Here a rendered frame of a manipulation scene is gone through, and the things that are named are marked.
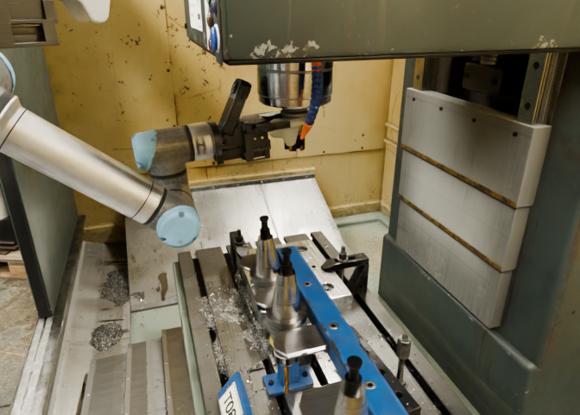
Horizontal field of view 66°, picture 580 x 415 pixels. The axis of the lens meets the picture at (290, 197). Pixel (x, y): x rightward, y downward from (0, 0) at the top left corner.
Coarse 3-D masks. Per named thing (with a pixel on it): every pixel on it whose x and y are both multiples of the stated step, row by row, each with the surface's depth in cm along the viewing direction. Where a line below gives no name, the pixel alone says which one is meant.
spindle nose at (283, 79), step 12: (264, 72) 89; (276, 72) 87; (288, 72) 86; (300, 72) 86; (324, 72) 88; (264, 84) 90; (276, 84) 88; (288, 84) 87; (300, 84) 87; (324, 84) 89; (264, 96) 91; (276, 96) 89; (288, 96) 88; (300, 96) 88; (324, 96) 90; (288, 108) 89; (300, 108) 89
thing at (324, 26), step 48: (240, 0) 55; (288, 0) 57; (336, 0) 58; (384, 0) 60; (432, 0) 63; (480, 0) 65; (528, 0) 67; (576, 0) 70; (240, 48) 57; (288, 48) 59; (336, 48) 61; (384, 48) 63; (432, 48) 66; (480, 48) 68; (528, 48) 71; (576, 48) 74
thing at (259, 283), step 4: (280, 264) 78; (252, 268) 77; (252, 272) 76; (252, 276) 77; (256, 276) 75; (252, 280) 75; (256, 280) 74; (260, 280) 74; (264, 280) 73; (268, 280) 73; (272, 280) 73; (256, 284) 74; (260, 284) 74; (264, 284) 73; (268, 284) 73; (272, 284) 73; (252, 288) 75; (256, 288) 75
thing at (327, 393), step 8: (328, 384) 55; (336, 384) 55; (304, 392) 54; (312, 392) 54; (320, 392) 54; (328, 392) 54; (336, 392) 54; (304, 400) 52; (312, 400) 52; (320, 400) 52; (328, 400) 52; (304, 408) 52; (312, 408) 51; (320, 408) 51; (328, 408) 51
